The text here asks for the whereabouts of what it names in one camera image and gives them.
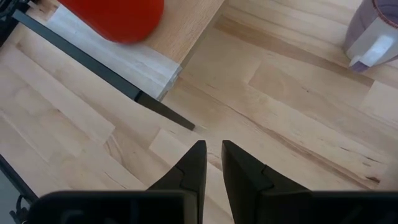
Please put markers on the red cup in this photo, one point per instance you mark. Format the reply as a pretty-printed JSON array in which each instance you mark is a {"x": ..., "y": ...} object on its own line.
[{"x": 124, "y": 18}]

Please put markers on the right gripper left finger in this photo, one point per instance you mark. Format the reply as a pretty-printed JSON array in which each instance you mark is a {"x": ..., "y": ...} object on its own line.
[{"x": 192, "y": 174}]

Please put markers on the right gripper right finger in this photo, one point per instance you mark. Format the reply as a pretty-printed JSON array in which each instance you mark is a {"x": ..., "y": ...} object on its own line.
[{"x": 242, "y": 177}]

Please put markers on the black table frame rail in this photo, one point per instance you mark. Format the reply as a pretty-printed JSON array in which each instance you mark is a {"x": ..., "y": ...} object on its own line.
[{"x": 15, "y": 179}]

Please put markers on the black frame wooden shelf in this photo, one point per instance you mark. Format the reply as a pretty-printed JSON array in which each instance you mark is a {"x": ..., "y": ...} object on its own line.
[{"x": 174, "y": 34}]

